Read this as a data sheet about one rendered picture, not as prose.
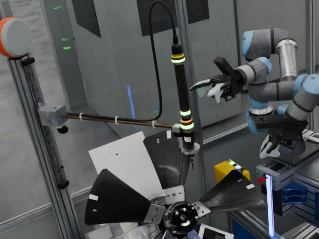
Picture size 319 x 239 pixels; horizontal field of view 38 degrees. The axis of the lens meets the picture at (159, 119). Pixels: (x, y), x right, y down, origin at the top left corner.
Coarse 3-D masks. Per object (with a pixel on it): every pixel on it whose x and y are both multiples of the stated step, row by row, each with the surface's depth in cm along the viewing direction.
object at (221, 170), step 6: (222, 162) 229; (234, 162) 227; (216, 168) 225; (222, 168) 224; (228, 168) 223; (234, 168) 222; (240, 168) 221; (216, 174) 227; (222, 174) 222; (246, 174) 217; (216, 180) 229
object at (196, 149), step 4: (176, 124) 167; (180, 124) 166; (172, 128) 166; (176, 128) 165; (180, 128) 165; (176, 132) 166; (180, 132) 166; (176, 136) 166; (180, 136) 165; (180, 140) 167; (184, 140) 168; (180, 144) 168; (184, 144) 168; (196, 144) 169; (184, 148) 168; (196, 148) 166; (184, 152) 166; (188, 152) 165; (192, 152) 165; (196, 152) 166
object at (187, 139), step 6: (174, 36) 149; (174, 42) 150; (174, 48) 150; (180, 48) 150; (174, 54) 151; (192, 132) 164; (186, 138) 165; (192, 138) 165; (186, 144) 166; (192, 144) 166; (192, 156) 169
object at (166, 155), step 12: (144, 144) 188; (156, 144) 186; (168, 144) 185; (156, 156) 186; (168, 156) 183; (180, 156) 181; (156, 168) 185; (168, 168) 182; (180, 168) 180; (168, 180) 181; (180, 180) 179
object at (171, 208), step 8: (168, 208) 174; (176, 208) 172; (184, 208) 172; (192, 208) 172; (168, 216) 169; (176, 216) 170; (192, 216) 172; (160, 224) 178; (168, 224) 170; (176, 224) 170; (184, 224) 170; (192, 224) 171; (160, 232) 178; (176, 232) 170; (184, 232) 169
